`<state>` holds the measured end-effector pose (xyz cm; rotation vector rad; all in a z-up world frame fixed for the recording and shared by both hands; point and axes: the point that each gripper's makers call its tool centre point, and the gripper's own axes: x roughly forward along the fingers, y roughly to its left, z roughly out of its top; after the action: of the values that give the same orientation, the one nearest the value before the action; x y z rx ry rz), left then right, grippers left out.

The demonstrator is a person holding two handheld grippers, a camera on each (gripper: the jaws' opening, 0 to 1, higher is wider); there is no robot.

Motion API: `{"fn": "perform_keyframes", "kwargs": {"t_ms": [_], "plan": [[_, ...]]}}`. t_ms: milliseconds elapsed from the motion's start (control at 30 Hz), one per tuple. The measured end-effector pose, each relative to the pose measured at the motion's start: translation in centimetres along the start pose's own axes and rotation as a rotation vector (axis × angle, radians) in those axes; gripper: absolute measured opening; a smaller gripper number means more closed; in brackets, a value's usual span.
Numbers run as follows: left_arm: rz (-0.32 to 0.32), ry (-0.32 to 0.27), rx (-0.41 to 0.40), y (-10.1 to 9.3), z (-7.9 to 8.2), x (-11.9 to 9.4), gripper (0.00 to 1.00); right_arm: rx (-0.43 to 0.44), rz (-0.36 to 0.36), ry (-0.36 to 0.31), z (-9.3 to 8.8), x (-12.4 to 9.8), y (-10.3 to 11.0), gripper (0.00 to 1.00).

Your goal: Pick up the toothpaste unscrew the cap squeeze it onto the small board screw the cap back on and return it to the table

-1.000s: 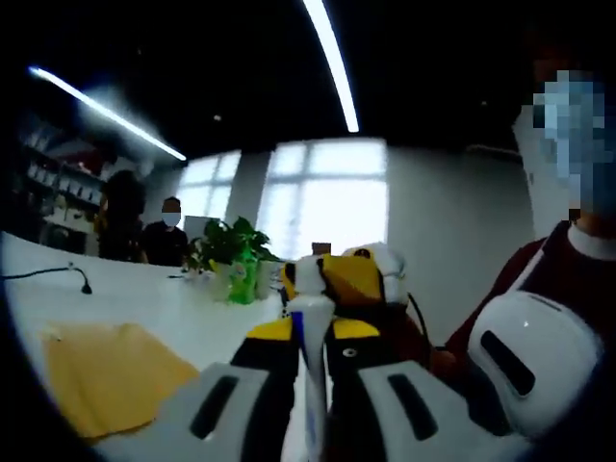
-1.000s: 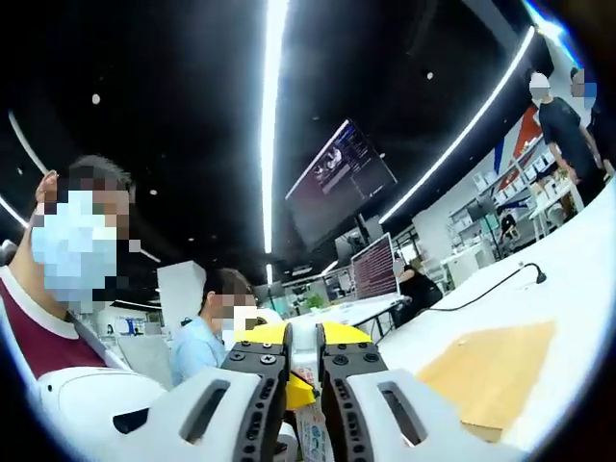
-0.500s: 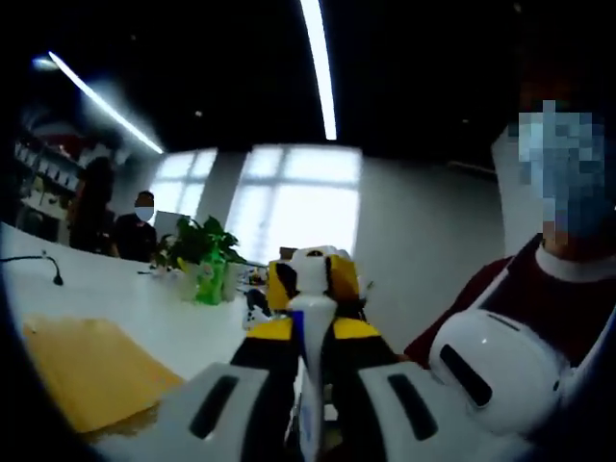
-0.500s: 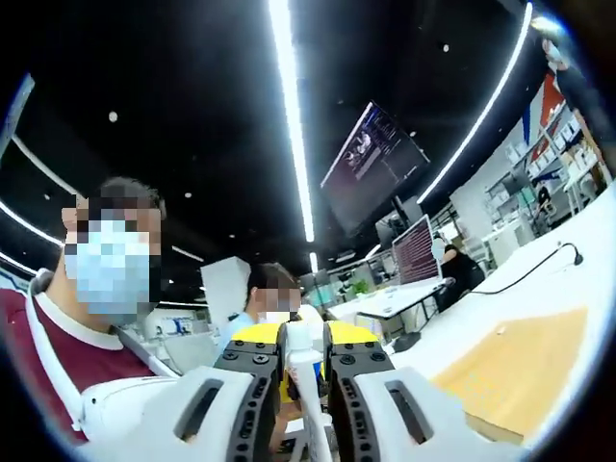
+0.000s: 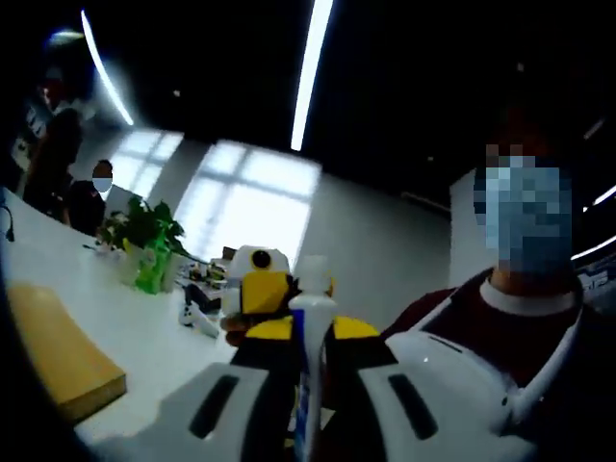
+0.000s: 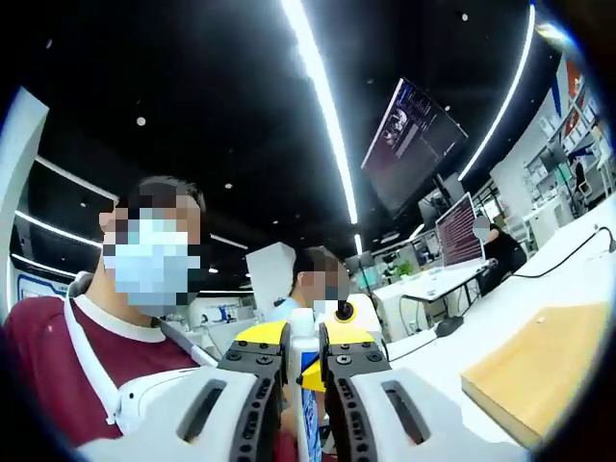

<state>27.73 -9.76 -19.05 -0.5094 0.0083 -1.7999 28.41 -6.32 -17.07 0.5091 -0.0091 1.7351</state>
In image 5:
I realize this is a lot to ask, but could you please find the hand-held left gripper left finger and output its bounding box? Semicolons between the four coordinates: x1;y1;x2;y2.
119;315;295;462

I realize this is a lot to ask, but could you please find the large window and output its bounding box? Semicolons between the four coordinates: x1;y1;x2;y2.
172;139;322;265

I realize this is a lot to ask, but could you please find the white chest-worn device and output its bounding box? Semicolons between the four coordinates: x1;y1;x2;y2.
384;288;586;437

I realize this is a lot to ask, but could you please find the white blue toothpaste tube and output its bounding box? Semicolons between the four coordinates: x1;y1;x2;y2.
287;292;339;462

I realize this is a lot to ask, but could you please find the potted green plant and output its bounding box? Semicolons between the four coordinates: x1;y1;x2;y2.
98;194;190;259

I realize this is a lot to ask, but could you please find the white toothpaste cap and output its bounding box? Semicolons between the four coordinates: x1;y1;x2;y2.
296;254;332;295

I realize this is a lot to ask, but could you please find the person's right hand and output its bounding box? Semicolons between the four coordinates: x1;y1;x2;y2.
219;311;252;348

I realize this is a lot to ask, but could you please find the green bottle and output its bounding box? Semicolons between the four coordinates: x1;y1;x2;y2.
134;235;170;295

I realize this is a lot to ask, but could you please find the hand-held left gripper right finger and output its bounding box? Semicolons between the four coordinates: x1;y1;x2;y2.
322;315;538;462

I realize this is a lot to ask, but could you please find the white handheld controller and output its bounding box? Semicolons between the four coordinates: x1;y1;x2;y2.
178;307;220;339

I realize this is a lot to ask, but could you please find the black cable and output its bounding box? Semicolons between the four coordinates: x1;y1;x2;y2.
0;205;15;243

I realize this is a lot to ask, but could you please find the small window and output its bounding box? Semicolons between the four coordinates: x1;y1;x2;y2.
109;129;185;199

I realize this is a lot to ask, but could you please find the small wooden board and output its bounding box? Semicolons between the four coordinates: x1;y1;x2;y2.
7;283;128;425

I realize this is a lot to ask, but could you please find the ceiling light strip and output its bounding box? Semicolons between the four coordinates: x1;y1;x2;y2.
80;9;136;127
571;234;616;262
290;0;335;152
582;184;616;213

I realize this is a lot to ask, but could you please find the person's torso maroon shirt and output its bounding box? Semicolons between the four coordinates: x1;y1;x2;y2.
379;267;616;437

